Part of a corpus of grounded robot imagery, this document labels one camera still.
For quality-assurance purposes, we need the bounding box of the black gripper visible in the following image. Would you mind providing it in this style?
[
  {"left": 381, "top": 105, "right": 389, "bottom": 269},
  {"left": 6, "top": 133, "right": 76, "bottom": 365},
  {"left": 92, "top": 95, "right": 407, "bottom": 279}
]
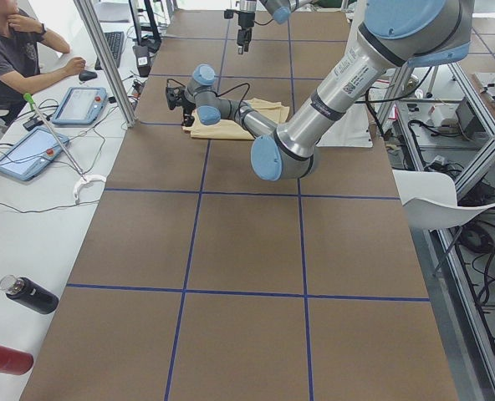
[
  {"left": 237, "top": 11, "right": 254, "bottom": 54},
  {"left": 180, "top": 94, "right": 196, "bottom": 127}
]

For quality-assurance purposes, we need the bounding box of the cream long-sleeve graphic shirt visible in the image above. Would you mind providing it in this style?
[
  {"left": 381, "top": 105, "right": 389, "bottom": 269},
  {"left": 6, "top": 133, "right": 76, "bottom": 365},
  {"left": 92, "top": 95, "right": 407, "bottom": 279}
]
[{"left": 182, "top": 98, "right": 290, "bottom": 140}]

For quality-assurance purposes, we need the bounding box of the robot arm grey silver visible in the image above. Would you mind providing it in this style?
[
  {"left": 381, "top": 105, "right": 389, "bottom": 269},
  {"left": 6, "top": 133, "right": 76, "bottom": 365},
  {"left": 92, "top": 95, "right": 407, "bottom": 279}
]
[
  {"left": 166, "top": 0, "right": 474, "bottom": 181},
  {"left": 224, "top": 0, "right": 314, "bottom": 54}
]

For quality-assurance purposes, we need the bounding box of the far blue teach pendant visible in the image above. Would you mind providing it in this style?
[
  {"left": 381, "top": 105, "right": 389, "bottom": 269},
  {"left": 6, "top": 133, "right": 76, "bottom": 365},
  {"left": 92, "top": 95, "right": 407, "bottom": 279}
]
[{"left": 50, "top": 87, "right": 108, "bottom": 126}]

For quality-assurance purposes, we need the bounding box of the blue teach pendant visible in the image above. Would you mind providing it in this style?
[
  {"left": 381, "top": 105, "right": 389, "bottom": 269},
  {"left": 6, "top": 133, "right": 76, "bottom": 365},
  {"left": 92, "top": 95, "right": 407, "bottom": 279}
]
[
  {"left": 0, "top": 127, "right": 62, "bottom": 181},
  {"left": 50, "top": 87, "right": 108, "bottom": 126}
]

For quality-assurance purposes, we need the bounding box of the black keyboard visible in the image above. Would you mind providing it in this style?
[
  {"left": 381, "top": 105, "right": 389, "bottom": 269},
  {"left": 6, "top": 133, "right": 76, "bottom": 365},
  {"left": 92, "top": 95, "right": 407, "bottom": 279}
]
[{"left": 104, "top": 31, "right": 125, "bottom": 68}]

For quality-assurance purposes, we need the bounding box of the black computer mouse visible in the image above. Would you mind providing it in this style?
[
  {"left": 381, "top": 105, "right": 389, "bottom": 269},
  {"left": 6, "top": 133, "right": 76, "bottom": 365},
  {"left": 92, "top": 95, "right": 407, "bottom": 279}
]
[{"left": 78, "top": 70, "right": 98, "bottom": 82}]

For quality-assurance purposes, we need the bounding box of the near blue teach pendant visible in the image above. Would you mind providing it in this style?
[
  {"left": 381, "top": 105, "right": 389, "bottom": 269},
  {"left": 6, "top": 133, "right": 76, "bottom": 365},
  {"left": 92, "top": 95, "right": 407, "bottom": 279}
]
[{"left": 0, "top": 127, "right": 62, "bottom": 181}]

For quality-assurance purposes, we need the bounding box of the seated man in grey shirt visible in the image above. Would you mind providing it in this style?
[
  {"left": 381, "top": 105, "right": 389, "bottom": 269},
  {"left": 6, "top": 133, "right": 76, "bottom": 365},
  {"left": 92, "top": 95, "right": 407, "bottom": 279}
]
[{"left": 0, "top": 1, "right": 86, "bottom": 124}]

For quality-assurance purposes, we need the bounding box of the black water bottle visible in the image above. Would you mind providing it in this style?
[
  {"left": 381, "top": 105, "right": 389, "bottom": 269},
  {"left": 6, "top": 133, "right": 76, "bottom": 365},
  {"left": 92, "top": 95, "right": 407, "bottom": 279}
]
[{"left": 0, "top": 275, "right": 59, "bottom": 315}]

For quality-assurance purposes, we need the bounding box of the white plastic chair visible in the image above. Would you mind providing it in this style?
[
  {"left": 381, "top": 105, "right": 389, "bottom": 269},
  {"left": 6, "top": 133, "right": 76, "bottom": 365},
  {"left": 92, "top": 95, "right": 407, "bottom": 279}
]
[{"left": 391, "top": 169, "right": 495, "bottom": 277}]

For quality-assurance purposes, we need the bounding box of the red bottle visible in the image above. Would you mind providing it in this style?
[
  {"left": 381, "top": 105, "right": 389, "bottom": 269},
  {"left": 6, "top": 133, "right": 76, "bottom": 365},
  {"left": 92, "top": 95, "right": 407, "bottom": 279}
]
[{"left": 0, "top": 345, "right": 34, "bottom": 375}]

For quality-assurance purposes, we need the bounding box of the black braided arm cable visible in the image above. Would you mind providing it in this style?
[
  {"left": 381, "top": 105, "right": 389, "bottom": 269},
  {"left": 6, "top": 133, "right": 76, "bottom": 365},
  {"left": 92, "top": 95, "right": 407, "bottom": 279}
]
[{"left": 166, "top": 77, "right": 253, "bottom": 109}]

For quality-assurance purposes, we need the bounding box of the aluminium frame post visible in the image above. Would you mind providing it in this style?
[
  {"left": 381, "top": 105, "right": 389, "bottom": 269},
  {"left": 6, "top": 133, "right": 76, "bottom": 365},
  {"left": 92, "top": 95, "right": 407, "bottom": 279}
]
[{"left": 74, "top": 0, "right": 136, "bottom": 128}]

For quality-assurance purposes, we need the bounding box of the reacher grabber stick green handle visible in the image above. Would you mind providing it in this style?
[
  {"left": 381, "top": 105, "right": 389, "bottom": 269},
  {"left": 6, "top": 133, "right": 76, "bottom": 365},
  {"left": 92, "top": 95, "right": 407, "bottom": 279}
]
[{"left": 23, "top": 93, "right": 106, "bottom": 205}]

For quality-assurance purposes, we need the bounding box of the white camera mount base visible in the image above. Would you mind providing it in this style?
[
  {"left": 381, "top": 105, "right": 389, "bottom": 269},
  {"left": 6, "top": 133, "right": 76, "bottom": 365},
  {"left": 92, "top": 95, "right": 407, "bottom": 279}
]
[{"left": 317, "top": 104, "right": 373, "bottom": 148}]

